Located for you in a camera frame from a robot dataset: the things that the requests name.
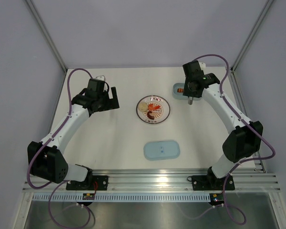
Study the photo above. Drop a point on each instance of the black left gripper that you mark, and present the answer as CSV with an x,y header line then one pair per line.
x,y
111,103

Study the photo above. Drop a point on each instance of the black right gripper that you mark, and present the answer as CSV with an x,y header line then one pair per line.
x,y
186,92

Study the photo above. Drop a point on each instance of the dark red sausage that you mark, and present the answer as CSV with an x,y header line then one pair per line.
x,y
150,115

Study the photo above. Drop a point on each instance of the red shrimp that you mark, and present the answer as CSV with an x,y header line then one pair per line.
x,y
154,107

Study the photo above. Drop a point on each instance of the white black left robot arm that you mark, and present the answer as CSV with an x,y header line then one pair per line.
x,y
46,158

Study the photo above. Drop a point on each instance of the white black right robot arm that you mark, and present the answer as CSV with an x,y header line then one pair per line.
x,y
242,141

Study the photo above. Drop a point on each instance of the light blue lunch box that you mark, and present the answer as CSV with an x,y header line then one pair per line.
x,y
177,95

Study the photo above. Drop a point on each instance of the light blue lunch box lid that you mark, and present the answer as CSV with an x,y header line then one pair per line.
x,y
161,150

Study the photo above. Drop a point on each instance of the round printed ceramic plate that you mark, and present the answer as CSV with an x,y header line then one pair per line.
x,y
159,116

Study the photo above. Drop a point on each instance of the white steamed bun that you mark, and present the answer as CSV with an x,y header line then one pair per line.
x,y
143,107

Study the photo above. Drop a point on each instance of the left small circuit board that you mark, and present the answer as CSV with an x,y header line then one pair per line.
x,y
88,196

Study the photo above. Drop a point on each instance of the small circuit board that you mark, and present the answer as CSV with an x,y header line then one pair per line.
x,y
216,199
88,196

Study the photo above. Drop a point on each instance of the right small circuit board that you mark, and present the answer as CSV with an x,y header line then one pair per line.
x,y
216,199

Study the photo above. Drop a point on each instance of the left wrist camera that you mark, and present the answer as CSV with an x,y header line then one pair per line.
x,y
101,77

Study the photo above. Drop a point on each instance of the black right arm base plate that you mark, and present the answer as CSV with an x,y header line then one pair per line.
x,y
206,183

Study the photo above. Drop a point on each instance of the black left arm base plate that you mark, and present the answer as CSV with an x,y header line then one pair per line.
x,y
92,182

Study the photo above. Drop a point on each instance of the aluminium front rail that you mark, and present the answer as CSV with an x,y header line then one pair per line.
x,y
175,180

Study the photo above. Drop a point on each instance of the white slotted cable duct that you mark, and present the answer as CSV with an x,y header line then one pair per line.
x,y
125,197

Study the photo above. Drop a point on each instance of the left aluminium frame post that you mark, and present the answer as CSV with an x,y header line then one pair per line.
x,y
45,33

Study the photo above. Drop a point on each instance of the aluminium frame post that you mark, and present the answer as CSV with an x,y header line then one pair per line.
x,y
45,33
253,33

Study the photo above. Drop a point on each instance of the right aluminium frame post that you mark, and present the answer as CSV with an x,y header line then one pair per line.
x,y
253,33

